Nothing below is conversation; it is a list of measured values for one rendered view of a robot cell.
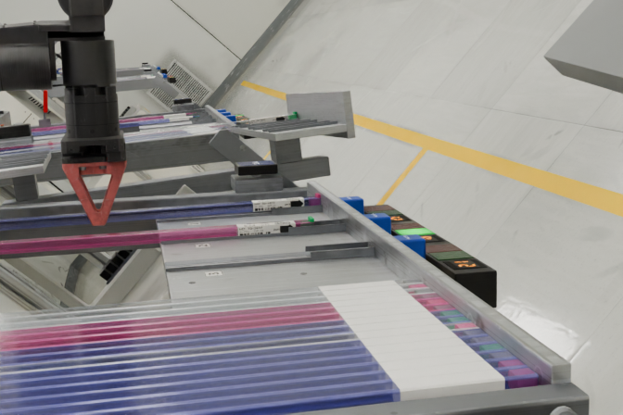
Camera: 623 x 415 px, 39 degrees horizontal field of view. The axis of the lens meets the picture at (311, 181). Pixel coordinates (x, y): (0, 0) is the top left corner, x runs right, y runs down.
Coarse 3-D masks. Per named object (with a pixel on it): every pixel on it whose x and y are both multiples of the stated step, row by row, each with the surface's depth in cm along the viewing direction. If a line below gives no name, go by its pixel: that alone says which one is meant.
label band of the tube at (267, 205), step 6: (282, 198) 103; (288, 198) 103; (294, 198) 103; (300, 198) 103; (258, 204) 102; (264, 204) 102; (270, 204) 102; (276, 204) 102; (282, 204) 102; (288, 204) 102; (294, 204) 103; (300, 204) 103; (258, 210) 102; (264, 210) 102
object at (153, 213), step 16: (144, 208) 100; (160, 208) 100; (176, 208) 100; (192, 208) 100; (208, 208) 101; (224, 208) 101; (240, 208) 101; (0, 224) 96; (16, 224) 96; (32, 224) 97; (48, 224) 97; (64, 224) 98; (80, 224) 98
